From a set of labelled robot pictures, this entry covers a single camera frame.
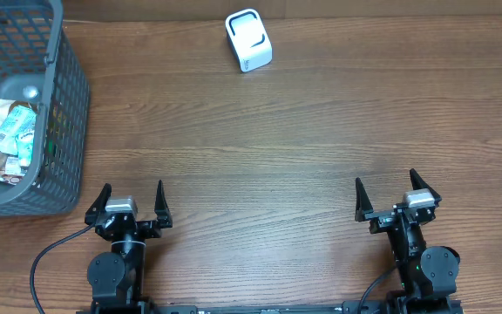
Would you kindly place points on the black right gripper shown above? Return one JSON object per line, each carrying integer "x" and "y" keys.
{"x": 398, "y": 217}

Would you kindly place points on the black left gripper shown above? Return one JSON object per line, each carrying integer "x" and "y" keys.
{"x": 153, "y": 230}

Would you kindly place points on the yellow liquid bottle silver cap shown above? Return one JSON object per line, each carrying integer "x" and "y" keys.
{"x": 31, "y": 93}

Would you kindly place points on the green lidded jar with tissues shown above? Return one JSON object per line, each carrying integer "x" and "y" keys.
{"x": 26, "y": 148}

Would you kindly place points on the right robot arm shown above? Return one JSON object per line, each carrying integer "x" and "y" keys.
{"x": 427, "y": 274}

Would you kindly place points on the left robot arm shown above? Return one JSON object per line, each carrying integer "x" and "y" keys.
{"x": 117, "y": 276}

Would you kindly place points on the white barcode scanner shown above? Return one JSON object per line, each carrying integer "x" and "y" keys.
{"x": 248, "y": 39}

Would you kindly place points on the teal tissue pack in basket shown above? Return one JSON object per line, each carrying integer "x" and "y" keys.
{"x": 17, "y": 130}

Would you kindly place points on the dark grey plastic basket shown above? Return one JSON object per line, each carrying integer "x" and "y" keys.
{"x": 34, "y": 50}

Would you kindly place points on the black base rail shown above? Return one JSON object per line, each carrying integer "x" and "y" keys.
{"x": 347, "y": 307}

